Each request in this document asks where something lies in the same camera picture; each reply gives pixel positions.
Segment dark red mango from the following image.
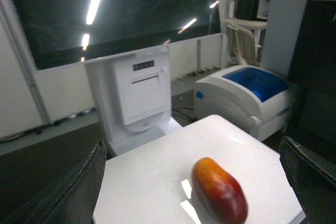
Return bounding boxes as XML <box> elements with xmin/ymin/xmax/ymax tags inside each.
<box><xmin>191</xmin><ymin>157</ymin><xmax>248</xmax><ymax>223</ymax></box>

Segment black checkout counter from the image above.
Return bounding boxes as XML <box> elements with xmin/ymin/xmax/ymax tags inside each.
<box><xmin>0</xmin><ymin>87</ymin><xmax>211</xmax><ymax>224</ymax></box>

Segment white receipt printer terminal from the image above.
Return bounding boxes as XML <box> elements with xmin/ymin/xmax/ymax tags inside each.
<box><xmin>85</xmin><ymin>46</ymin><xmax>182</xmax><ymax>157</ymax></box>

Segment white checkout scale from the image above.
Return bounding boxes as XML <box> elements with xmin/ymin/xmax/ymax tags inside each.
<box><xmin>93</xmin><ymin>115</ymin><xmax>305</xmax><ymax>223</ymax></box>

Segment white chair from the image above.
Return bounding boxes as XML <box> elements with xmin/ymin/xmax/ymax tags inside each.
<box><xmin>222</xmin><ymin>18</ymin><xmax>267</xmax><ymax>68</ymax></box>

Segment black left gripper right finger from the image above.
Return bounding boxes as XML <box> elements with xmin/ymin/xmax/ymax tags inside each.
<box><xmin>279</xmin><ymin>136</ymin><xmax>335</xmax><ymax>223</ymax></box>

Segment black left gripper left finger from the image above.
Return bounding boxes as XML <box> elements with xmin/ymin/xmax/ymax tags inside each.
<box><xmin>5</xmin><ymin>139</ymin><xmax>107</xmax><ymax>223</ymax></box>

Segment black cabinet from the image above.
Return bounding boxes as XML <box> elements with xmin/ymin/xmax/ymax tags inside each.
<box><xmin>286</xmin><ymin>0</ymin><xmax>336</xmax><ymax>156</ymax></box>

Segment white blue label printer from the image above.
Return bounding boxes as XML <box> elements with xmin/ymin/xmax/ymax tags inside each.
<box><xmin>194</xmin><ymin>65</ymin><xmax>292</xmax><ymax>141</ymax></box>

